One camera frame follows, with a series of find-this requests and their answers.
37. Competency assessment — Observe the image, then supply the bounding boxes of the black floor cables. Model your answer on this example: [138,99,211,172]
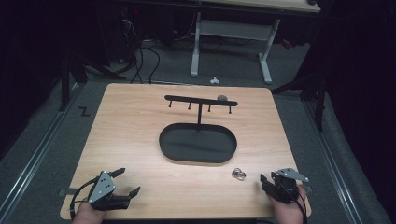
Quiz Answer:
[117,18,162,85]

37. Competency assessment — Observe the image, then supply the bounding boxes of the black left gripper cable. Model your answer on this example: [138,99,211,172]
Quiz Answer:
[69,175,101,221]

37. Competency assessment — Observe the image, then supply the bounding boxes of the black jewelry stand with tray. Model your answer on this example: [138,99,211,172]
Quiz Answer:
[158,94,239,164]

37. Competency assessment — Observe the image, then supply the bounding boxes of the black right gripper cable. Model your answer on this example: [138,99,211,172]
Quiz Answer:
[277,179,308,224]

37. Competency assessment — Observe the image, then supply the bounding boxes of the grey tape strip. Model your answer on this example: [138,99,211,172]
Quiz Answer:
[58,188,79,198]

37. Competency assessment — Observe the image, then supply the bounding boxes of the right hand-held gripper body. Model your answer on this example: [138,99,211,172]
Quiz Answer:
[270,167,310,205]

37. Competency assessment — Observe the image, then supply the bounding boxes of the silver metal key ring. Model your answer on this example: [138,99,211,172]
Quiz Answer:
[231,167,247,181]

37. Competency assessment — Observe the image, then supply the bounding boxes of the metal floor rail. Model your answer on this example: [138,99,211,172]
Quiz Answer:
[303,101,363,224]
[0,83,82,220]

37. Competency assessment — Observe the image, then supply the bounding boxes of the person's left hand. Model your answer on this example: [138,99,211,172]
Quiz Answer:
[72,197,107,224]

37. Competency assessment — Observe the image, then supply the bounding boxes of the person's right hand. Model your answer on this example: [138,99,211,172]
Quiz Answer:
[268,186,308,224]

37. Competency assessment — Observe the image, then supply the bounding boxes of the white desk with metal legs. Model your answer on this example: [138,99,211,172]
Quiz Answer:
[190,0,321,85]

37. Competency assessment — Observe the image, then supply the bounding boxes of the black metal stand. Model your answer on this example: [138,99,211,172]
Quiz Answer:
[58,50,89,112]
[270,69,329,133]

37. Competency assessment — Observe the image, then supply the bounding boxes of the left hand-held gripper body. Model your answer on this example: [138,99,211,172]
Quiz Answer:
[88,170,131,212]

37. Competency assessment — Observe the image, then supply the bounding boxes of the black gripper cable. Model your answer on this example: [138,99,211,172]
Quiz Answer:
[277,179,308,224]
[69,175,101,221]

